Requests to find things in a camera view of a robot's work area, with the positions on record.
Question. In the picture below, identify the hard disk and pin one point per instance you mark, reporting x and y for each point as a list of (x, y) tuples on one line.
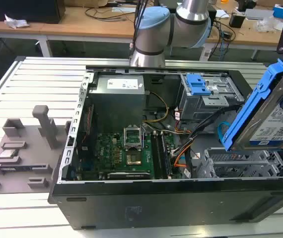
[(263, 116)]

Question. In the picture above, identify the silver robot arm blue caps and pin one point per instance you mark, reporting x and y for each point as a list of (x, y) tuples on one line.
[(156, 32)]

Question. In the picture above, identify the blue disk bay latch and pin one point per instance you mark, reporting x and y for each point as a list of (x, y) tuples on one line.
[(197, 85)]

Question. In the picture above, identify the metal disk bay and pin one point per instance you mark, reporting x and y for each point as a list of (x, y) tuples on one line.
[(206, 104)]

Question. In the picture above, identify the black expansion slot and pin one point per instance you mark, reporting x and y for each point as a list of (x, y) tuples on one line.
[(129, 175)]

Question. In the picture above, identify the clear plastic bag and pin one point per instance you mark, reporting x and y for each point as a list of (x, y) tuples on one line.
[(268, 24)]

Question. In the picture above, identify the blue cardboard box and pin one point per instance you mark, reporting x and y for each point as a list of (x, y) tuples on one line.
[(281, 11)]

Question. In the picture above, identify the small black box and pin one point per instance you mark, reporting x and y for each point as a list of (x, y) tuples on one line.
[(237, 19)]

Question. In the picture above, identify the grey power supply unit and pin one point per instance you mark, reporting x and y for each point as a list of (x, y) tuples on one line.
[(118, 101)]

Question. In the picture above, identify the CPU socket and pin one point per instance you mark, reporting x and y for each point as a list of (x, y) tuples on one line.
[(134, 159)]

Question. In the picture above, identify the wooden desk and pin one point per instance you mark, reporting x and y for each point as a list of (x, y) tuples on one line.
[(82, 27)]

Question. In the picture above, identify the black open PC case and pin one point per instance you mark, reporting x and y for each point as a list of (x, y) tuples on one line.
[(156, 203)]

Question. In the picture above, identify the green motherboard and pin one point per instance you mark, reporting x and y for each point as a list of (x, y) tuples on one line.
[(109, 153)]

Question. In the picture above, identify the crumpled white paper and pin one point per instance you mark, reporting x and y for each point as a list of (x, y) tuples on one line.
[(16, 22)]

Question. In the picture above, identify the grey parts rack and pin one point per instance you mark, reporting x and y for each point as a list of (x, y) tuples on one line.
[(24, 161)]

